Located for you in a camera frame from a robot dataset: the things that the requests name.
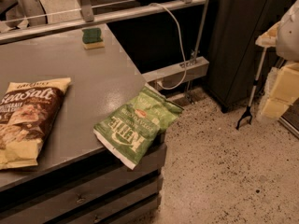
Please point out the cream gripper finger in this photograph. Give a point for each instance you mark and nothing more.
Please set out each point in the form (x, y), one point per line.
(280, 92)
(269, 38)

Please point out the brown sea salt chip bag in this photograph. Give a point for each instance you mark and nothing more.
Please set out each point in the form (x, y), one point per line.
(27, 113)

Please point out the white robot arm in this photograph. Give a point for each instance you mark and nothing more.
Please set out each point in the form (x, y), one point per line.
(287, 46)

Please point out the green kettle chip bag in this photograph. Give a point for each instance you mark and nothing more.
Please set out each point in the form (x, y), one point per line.
(129, 131)

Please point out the green and yellow sponge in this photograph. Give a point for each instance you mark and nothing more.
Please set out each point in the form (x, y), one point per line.
(92, 38)

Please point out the dark cabinet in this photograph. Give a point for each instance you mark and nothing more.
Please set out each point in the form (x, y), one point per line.
(232, 53)

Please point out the grey drawer unit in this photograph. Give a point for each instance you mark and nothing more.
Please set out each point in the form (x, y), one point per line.
(81, 183)

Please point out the white cylinder background object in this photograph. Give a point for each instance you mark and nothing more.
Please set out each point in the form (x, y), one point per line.
(32, 10)

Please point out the metal rail frame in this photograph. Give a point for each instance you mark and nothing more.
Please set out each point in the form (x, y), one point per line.
(166, 78)

